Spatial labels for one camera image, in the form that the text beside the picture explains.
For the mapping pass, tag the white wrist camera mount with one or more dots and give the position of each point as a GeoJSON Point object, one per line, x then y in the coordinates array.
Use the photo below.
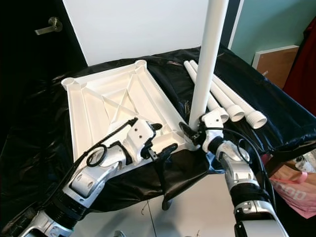
{"type": "Point", "coordinates": [142, 138]}
{"type": "Point", "coordinates": [213, 117]}

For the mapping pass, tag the brown wooden table leg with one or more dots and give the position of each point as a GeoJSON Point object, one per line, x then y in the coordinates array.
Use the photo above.
{"type": "Point", "coordinates": [284, 159]}

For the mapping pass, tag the black door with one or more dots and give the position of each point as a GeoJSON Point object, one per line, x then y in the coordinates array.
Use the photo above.
{"type": "Point", "coordinates": [24, 59]}

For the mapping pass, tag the brown board with white edge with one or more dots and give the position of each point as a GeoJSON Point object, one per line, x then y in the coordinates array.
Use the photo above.
{"type": "Point", "coordinates": [274, 61]}

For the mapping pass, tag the white plastic table top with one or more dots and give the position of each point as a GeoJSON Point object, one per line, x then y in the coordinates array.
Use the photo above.
{"type": "Point", "coordinates": [111, 103]}

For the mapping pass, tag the black plastic table cover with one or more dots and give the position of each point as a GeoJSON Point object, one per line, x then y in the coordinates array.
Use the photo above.
{"type": "Point", "coordinates": [29, 148]}

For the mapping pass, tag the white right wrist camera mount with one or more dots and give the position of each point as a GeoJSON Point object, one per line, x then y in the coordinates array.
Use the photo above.
{"type": "Point", "coordinates": [213, 117]}

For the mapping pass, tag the dark red cloth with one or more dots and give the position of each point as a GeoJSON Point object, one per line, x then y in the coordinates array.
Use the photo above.
{"type": "Point", "coordinates": [307, 64]}

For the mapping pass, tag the pink plastic bag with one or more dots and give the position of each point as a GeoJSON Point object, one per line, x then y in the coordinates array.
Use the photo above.
{"type": "Point", "coordinates": [296, 190]}

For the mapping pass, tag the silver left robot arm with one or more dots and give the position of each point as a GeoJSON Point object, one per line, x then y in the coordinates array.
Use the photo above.
{"type": "Point", "coordinates": [89, 182]}

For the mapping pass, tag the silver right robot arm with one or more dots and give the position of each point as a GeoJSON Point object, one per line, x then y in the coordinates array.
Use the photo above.
{"type": "Point", "coordinates": [239, 173]}

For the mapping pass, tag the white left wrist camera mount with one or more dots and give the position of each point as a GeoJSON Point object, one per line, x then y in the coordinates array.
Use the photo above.
{"type": "Point", "coordinates": [142, 138]}

